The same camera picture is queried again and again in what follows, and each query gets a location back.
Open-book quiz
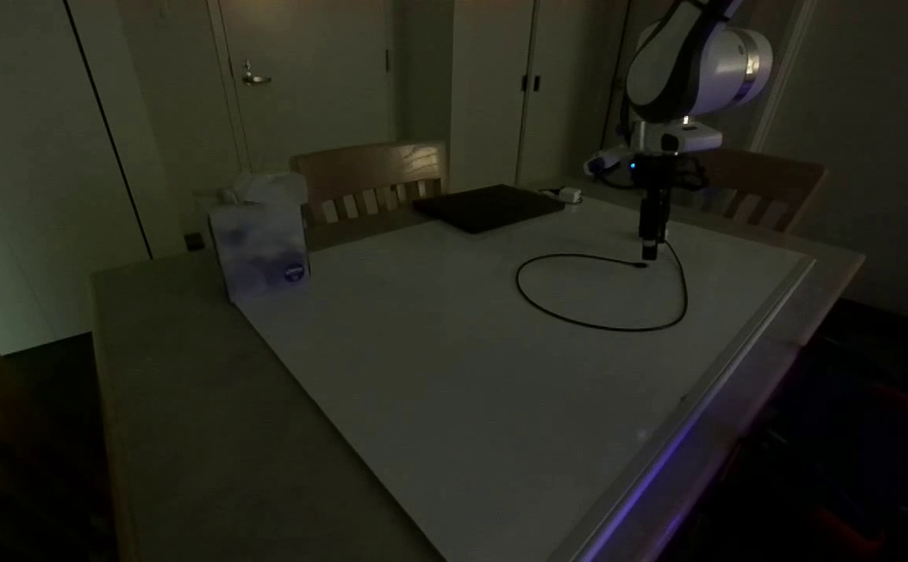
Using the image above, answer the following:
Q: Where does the wooden slat-back chair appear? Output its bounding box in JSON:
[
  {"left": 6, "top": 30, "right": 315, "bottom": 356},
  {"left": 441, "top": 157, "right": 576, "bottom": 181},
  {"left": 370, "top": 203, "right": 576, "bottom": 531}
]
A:
[
  {"left": 290, "top": 136, "right": 450, "bottom": 252},
  {"left": 671, "top": 143, "right": 827, "bottom": 234}
]

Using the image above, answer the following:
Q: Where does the white door with lever handle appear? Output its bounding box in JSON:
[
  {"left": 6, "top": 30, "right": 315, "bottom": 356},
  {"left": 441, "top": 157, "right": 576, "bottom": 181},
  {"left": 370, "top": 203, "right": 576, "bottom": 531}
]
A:
[{"left": 207, "top": 0, "right": 406, "bottom": 181}]

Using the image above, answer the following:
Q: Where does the pale tissue box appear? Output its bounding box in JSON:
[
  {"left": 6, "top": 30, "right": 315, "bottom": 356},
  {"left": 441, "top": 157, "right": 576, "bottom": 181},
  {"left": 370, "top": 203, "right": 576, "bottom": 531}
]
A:
[{"left": 207, "top": 167, "right": 315, "bottom": 306}]

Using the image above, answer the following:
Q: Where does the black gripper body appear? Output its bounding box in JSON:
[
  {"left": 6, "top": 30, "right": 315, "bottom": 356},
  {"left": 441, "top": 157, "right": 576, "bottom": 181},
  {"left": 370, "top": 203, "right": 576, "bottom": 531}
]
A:
[{"left": 634, "top": 154, "right": 673, "bottom": 236}]

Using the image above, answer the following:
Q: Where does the black laptop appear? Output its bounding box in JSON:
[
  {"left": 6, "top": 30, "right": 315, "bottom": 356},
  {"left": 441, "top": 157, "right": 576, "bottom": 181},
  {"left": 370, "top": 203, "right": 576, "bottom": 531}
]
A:
[{"left": 413, "top": 181, "right": 569, "bottom": 236}]

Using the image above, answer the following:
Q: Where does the white double cabinet door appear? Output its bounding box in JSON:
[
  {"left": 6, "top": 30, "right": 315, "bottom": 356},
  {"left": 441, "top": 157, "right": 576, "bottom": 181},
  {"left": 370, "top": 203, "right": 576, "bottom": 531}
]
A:
[{"left": 450, "top": 0, "right": 626, "bottom": 198}]

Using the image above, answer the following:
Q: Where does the thin black cable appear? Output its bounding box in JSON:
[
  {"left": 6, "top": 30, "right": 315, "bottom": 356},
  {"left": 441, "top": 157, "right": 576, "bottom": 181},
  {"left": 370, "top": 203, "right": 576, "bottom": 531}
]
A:
[{"left": 513, "top": 247, "right": 691, "bottom": 336}]

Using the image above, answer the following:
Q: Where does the white board mat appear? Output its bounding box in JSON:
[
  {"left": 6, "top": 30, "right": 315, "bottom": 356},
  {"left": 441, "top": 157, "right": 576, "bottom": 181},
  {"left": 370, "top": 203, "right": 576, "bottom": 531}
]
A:
[{"left": 230, "top": 193, "right": 821, "bottom": 562}]

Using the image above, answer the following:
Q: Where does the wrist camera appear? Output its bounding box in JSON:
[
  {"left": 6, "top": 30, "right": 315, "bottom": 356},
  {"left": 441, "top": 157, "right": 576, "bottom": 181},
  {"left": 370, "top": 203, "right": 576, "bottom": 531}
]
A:
[{"left": 584, "top": 143, "right": 645, "bottom": 178}]

